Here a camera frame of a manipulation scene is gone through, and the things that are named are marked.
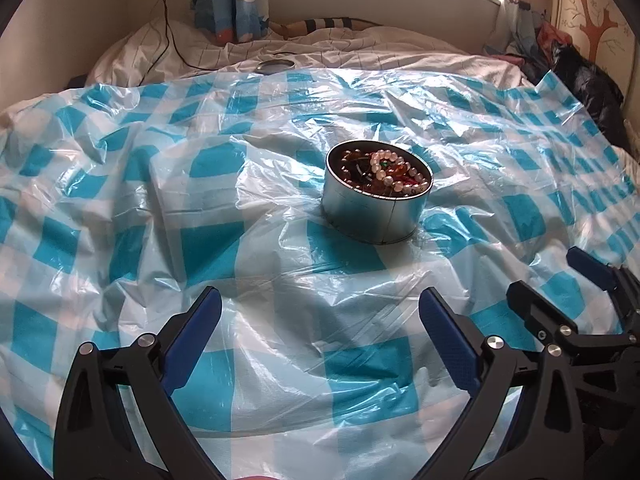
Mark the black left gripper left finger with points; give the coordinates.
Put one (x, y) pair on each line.
(93, 438)

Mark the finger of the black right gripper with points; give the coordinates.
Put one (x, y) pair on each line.
(541, 318)
(621, 285)

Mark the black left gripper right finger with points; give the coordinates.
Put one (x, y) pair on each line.
(486, 368)

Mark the black plastic bag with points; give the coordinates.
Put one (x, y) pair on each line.
(598, 92)

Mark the round silver metal tin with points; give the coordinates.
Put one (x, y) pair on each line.
(374, 191)

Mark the blue white checkered plastic sheet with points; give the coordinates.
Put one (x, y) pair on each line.
(119, 205)

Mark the pile of colourful clothes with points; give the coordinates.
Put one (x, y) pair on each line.
(525, 38)

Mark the white wardrobe with tree decal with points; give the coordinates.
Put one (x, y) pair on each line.
(600, 33)

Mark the round silver tin lid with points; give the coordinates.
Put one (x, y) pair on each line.
(271, 67)

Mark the yellow black striped pillow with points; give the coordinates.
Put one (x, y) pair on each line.
(305, 27)

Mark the white striped bed duvet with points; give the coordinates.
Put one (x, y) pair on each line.
(144, 57)

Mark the blue patterned curtain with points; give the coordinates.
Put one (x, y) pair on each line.
(232, 21)

